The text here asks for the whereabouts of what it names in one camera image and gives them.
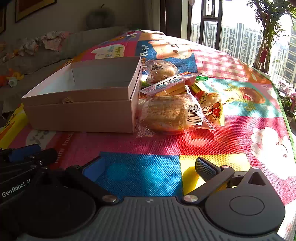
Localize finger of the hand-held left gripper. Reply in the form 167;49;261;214
0;144;41;163
25;148;58;169

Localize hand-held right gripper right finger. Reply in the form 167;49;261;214
183;157;272;205

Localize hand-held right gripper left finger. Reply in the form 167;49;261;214
65;156;120;206

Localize beige cardboard box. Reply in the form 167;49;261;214
21;56;142;134

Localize yellow cartoon snack packet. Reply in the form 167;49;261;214
191;83;226;127

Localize large round bread packet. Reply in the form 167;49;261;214
136;95;214;138

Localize clear snack tray packet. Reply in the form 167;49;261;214
139;72;201;98

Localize small round bread packet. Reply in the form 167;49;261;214
142;60;180;85

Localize colourful printed play mat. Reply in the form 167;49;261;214
0;30;296;239

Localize orange plush toy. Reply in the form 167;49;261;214
0;68;25;88

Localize white floral cloth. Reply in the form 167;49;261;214
18;38;40;56

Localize pink flowers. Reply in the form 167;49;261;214
277;79;296;117

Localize pink floral cloth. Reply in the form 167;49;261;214
41;31;73;52

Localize grey sofa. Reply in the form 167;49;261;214
0;26;130;112

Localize dark framed picture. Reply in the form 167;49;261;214
0;5;7;34

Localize large framed picture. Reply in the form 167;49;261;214
15;0;57;23

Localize grey neck pillow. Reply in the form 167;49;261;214
86;5;115;30

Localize potted palm plant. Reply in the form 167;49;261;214
246;0;296;79

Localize curtain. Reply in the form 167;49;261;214
143;0;192;39

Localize black window frame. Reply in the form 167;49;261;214
187;0;223;50

